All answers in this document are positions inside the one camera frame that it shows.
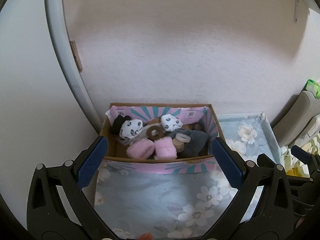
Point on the green wet wipes pack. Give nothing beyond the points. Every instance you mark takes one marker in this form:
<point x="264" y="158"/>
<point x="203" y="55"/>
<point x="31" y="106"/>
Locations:
<point x="313" y="87"/>

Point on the person left hand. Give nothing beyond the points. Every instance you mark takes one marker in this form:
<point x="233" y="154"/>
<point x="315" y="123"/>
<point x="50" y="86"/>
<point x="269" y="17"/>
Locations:
<point x="146" y="236"/>

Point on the grey sofa cushion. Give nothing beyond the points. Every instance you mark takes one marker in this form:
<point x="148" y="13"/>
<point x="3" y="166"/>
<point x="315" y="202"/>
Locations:
<point x="296" y="119"/>

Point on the cardboard box pink flaps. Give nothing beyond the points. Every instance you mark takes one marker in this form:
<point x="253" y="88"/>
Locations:
<point x="116" y="155"/>

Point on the white round tape roll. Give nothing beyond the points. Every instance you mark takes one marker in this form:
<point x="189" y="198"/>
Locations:
<point x="183" y="138"/>

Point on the pink fuzzy sock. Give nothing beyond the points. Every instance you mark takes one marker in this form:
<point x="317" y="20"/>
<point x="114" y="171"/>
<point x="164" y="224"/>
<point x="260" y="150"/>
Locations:
<point x="141" y="149"/>
<point x="164" y="149"/>

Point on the brown plush slipper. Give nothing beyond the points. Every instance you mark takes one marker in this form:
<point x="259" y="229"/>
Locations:
<point x="153" y="122"/>

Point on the floral light blue cloth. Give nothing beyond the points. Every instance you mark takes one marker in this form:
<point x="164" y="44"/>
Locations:
<point x="180" y="205"/>

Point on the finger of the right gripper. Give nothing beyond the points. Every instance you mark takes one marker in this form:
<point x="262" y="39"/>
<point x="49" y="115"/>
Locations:
<point x="301" y="155"/>
<point x="264" y="162"/>

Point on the black fuzzy sock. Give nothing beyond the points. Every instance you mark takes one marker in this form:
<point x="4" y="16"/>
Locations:
<point x="117" y="124"/>

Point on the white shelf bracket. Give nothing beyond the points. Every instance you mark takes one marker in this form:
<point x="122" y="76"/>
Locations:
<point x="296" y="10"/>

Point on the brown hair scrunchie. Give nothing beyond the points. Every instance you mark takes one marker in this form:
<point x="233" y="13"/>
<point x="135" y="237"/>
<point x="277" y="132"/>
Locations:
<point x="155" y="132"/>

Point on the white patterned sock roll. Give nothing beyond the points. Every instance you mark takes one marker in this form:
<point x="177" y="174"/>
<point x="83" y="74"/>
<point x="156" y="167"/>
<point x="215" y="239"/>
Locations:
<point x="170" y="123"/>

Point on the grey blue fuzzy sock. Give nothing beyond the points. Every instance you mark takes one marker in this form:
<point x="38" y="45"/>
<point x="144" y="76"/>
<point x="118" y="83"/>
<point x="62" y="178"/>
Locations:
<point x="198" y="141"/>

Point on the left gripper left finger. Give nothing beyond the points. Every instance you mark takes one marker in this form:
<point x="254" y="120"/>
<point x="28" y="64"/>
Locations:
<point x="57" y="207"/>

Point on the white pillow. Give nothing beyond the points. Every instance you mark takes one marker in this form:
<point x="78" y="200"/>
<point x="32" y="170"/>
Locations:
<point x="309" y="131"/>

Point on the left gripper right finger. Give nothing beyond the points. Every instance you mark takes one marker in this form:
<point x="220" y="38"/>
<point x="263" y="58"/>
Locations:
<point x="261" y="204"/>

